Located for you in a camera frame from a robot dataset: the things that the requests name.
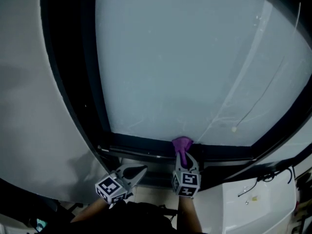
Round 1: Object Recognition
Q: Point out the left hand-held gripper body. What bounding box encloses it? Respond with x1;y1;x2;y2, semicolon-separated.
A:
95;166;135;204

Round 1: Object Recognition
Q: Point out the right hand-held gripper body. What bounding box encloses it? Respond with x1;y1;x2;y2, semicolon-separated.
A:
172;164;202;199

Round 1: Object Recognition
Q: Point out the purple cleaning cloth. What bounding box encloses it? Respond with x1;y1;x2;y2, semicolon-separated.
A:
172;136;195;168

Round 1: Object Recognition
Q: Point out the person's left forearm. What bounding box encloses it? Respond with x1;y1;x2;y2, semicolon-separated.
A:
70;197;111;224

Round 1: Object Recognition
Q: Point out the person's right forearm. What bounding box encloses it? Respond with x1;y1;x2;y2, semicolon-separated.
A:
177;195;203;234

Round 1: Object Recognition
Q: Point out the black chair base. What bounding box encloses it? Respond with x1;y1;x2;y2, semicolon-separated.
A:
64;202;84;214

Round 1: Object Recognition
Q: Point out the person's dark clothing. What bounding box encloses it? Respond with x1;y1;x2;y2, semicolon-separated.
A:
36;200;181;234

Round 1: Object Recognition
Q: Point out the teal object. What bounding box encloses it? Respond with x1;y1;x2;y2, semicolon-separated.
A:
36;218;47;232

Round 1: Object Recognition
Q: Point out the black-framed glass window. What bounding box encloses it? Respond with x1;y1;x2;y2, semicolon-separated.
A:
40;0;312;192

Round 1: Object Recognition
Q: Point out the frosted window glass pane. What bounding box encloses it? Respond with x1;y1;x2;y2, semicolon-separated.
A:
94;0;312;148

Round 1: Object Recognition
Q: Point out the white panel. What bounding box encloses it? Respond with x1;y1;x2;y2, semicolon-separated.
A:
0;0;109;204

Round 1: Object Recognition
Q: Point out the pile of dark tools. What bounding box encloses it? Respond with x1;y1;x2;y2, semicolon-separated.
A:
293;169;312;234

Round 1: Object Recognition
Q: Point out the black cable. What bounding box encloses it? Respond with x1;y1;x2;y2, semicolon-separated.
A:
237;166;293;197
158;205;179;222

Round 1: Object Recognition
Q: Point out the pull cord with white bead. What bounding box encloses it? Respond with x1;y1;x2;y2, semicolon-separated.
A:
231;55;286;133

